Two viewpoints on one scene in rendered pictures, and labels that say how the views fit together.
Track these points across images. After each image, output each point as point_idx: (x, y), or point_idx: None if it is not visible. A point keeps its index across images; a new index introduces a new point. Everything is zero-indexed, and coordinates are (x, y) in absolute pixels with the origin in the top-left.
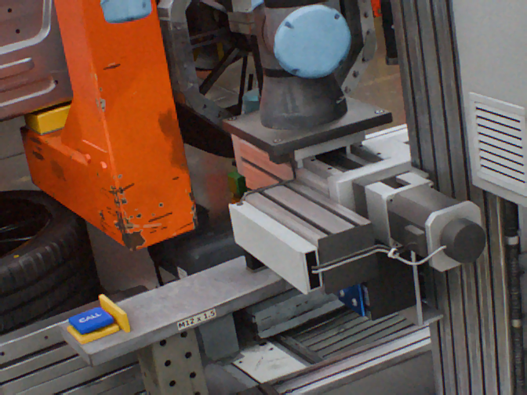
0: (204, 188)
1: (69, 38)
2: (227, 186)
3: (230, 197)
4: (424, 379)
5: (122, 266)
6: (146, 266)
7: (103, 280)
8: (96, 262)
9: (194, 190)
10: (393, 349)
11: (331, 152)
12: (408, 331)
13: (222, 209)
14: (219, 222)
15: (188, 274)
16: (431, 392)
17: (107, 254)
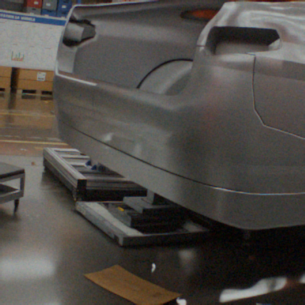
0: (204, 298)
1: None
2: (189, 296)
3: (185, 286)
4: (120, 177)
5: (227, 261)
6: (215, 259)
7: (232, 257)
8: (242, 266)
9: (211, 299)
10: (126, 178)
11: None
12: (121, 180)
13: (188, 280)
14: (187, 272)
15: None
16: (120, 175)
17: (239, 269)
